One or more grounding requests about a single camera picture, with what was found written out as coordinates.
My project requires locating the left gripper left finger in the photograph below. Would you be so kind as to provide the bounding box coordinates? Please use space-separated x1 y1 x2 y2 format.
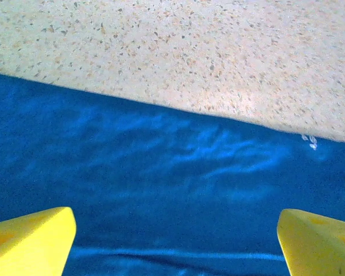
0 206 77 276

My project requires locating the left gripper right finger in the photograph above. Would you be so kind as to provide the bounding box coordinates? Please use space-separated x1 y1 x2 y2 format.
277 209 345 276

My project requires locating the blue t-shirt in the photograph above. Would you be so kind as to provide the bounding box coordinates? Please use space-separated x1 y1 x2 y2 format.
0 71 345 276

